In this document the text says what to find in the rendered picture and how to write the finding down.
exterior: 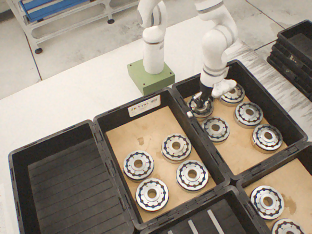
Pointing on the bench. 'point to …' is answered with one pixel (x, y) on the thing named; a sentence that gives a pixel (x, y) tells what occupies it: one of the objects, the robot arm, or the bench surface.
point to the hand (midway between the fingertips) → (206, 103)
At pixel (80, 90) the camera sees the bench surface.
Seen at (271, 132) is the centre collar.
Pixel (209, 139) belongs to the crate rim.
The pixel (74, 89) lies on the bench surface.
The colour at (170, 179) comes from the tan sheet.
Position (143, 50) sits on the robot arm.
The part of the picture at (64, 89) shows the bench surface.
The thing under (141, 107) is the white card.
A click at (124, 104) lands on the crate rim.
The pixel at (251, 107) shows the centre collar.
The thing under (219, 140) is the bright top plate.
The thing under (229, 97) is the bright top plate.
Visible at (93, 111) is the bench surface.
